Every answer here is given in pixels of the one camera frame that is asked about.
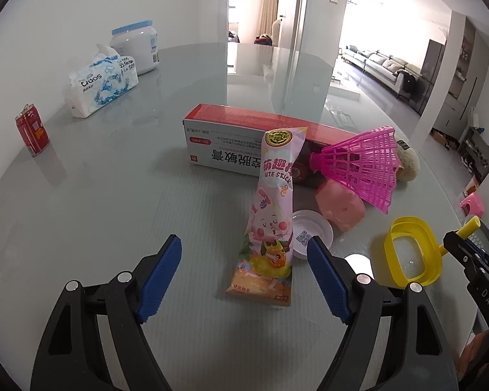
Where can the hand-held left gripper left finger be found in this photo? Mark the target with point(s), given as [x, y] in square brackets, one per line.
[161, 277]

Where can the pink plastic shuttlecock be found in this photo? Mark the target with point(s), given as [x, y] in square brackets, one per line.
[366, 163]

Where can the brown cardboard box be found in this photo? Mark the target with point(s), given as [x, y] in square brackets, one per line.
[444, 139]

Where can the red drink can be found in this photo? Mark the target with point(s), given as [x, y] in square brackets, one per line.
[32, 132]

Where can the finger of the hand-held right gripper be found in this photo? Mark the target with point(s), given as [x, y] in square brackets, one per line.
[458, 246]
[481, 248]

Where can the dark grey refrigerator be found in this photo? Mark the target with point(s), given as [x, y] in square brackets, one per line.
[430, 77]

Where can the white jar with blue lid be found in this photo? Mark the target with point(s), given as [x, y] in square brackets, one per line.
[140, 49]

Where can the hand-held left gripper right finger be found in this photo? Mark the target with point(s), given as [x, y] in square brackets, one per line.
[328, 279]

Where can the shoe rack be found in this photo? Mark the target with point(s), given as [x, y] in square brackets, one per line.
[479, 150]

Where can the beige fuzzy ball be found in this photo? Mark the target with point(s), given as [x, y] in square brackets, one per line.
[409, 163]

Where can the person's right hand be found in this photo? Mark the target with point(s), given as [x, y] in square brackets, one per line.
[476, 347]

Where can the white round lid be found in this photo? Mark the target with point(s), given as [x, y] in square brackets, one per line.
[309, 228]

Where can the grey sofa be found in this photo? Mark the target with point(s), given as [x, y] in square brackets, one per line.
[383, 67]

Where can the pink plastic stool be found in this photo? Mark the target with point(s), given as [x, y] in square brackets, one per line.
[472, 203]

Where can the pink cartoon snack packet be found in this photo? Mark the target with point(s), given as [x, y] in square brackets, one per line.
[269, 220]

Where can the blue and white tissue pack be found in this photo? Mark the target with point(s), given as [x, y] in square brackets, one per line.
[102, 85]

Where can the beige curtain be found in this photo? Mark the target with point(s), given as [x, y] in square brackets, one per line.
[269, 12]

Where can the pink squishy block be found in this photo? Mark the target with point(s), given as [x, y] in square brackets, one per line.
[342, 207]

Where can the red and white carton box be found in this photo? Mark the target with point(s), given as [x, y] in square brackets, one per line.
[228, 146]

